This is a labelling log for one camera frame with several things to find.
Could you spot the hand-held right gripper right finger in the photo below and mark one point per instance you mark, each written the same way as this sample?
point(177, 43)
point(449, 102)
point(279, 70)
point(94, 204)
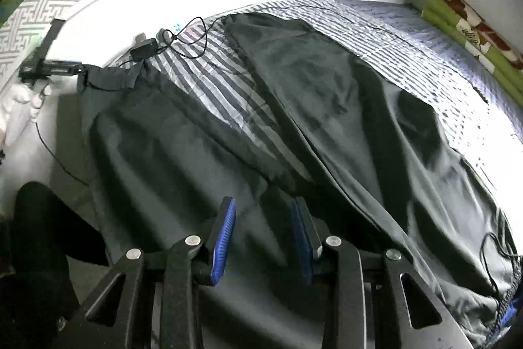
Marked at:
point(300, 238)

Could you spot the black charger block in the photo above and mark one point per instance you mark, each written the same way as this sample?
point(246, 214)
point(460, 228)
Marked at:
point(144, 49)

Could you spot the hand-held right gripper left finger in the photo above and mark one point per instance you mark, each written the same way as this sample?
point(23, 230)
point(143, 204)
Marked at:
point(224, 238)

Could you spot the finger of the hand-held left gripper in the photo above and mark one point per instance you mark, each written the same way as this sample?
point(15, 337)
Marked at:
point(73, 69)

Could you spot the person's left hand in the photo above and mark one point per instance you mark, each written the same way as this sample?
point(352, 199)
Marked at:
point(22, 103)

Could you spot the person's dark trouser leg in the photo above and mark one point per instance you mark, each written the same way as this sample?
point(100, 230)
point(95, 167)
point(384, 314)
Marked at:
point(36, 251)

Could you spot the striped bed sheet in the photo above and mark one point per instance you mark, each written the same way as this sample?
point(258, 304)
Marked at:
point(212, 79)

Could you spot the dark pants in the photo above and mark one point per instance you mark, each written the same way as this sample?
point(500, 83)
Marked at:
point(367, 128)

